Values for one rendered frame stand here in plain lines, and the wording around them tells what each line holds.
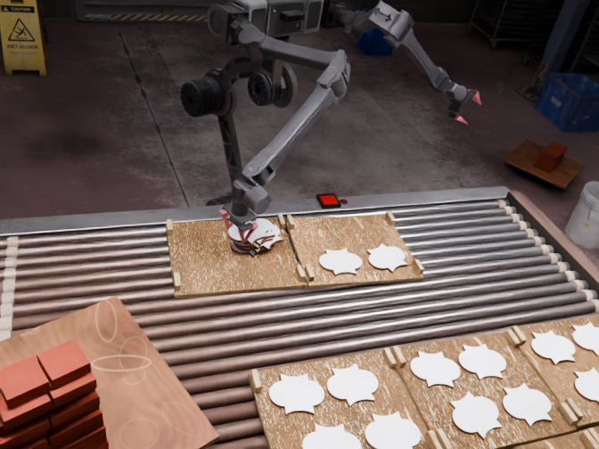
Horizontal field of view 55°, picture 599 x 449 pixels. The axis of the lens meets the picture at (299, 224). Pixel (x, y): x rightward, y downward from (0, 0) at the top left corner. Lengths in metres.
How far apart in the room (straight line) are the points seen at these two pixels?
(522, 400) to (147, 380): 1.01
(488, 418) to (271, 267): 0.78
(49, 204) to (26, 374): 2.67
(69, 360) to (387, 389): 0.87
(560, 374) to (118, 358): 1.25
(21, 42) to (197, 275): 3.64
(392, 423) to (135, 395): 0.64
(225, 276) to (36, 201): 2.11
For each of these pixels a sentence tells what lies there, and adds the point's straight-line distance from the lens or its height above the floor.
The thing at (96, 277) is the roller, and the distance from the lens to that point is 1.87.
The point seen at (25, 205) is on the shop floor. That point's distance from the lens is 3.74.
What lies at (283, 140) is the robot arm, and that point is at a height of 1.32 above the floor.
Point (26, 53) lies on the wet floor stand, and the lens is 5.21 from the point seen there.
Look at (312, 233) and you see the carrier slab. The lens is 2.05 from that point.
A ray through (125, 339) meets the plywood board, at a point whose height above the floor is 1.04.
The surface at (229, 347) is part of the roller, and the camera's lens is 1.66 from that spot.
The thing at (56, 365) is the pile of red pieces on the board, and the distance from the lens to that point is 1.12.
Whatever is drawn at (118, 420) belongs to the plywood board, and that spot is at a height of 1.04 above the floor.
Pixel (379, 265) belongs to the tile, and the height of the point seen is 0.95.
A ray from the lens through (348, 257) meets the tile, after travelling 1.96.
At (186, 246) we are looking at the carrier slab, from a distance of 1.93.
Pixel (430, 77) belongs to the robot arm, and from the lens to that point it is 2.37.
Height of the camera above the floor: 2.20
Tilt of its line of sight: 37 degrees down
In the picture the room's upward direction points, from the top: 11 degrees clockwise
